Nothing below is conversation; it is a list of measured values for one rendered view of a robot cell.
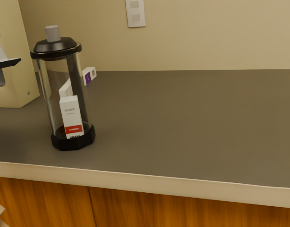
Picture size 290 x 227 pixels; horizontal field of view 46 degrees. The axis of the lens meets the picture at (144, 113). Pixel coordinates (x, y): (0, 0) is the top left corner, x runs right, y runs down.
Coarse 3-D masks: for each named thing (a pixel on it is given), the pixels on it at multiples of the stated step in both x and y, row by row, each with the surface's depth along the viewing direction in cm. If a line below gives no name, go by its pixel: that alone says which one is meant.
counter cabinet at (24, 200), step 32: (0, 192) 84; (32, 192) 81; (64, 192) 78; (96, 192) 75; (128, 192) 72; (32, 224) 86; (64, 224) 82; (96, 224) 79; (128, 224) 76; (160, 224) 73; (192, 224) 70; (224, 224) 68; (256, 224) 65; (288, 224) 63
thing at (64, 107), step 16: (48, 64) 70; (64, 64) 71; (80, 64) 75; (48, 80) 72; (64, 80) 72; (80, 80) 74; (48, 96) 73; (64, 96) 73; (80, 96) 75; (48, 112) 76; (64, 112) 74; (80, 112) 76; (64, 128) 76; (80, 128) 77
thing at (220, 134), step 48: (96, 96) 110; (144, 96) 106; (192, 96) 101; (240, 96) 98; (288, 96) 94; (0, 144) 84; (48, 144) 82; (96, 144) 79; (144, 144) 77; (192, 144) 75; (240, 144) 72; (288, 144) 70; (192, 192) 63; (240, 192) 60; (288, 192) 57
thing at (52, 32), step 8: (48, 32) 71; (56, 32) 71; (48, 40) 71; (56, 40) 71; (64, 40) 71; (72, 40) 72; (40, 48) 70; (48, 48) 69; (56, 48) 69; (64, 48) 70
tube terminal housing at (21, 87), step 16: (0, 0) 98; (16, 0) 104; (0, 16) 98; (16, 16) 104; (0, 32) 98; (16, 32) 104; (16, 48) 105; (16, 64) 105; (32, 64) 112; (16, 80) 105; (32, 80) 113; (0, 96) 108; (16, 96) 106; (32, 96) 113
